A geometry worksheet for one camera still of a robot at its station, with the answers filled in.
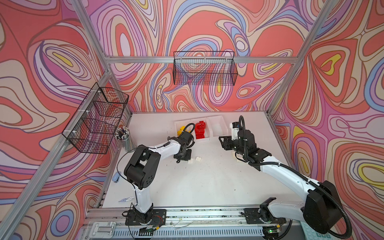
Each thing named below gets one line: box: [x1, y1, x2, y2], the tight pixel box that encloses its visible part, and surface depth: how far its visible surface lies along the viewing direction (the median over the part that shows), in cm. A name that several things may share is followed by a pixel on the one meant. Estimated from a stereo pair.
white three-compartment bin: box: [174, 115, 229, 140], surface depth 109 cm
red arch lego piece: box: [195, 120, 206, 138], surface depth 106 cm
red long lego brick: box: [195, 131, 205, 140], surface depth 104 cm
